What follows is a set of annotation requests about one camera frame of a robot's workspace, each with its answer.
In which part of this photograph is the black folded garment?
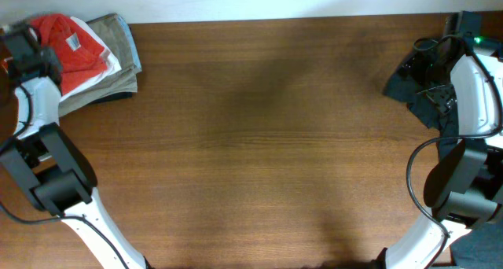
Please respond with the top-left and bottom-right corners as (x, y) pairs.
(90, 92), (134, 105)

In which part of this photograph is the red orange t-shirt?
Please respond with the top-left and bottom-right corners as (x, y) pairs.
(30, 13), (108, 96)

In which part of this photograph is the dark navy garment pile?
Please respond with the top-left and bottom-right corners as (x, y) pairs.
(383, 32), (503, 269)

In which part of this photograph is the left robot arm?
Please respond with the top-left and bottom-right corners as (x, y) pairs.
(1, 22), (150, 268)

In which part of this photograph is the light blue folded garment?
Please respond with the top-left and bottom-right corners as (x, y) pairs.
(117, 15), (142, 73)

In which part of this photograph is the olive folded garment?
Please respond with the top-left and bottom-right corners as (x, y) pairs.
(59, 13), (142, 117)

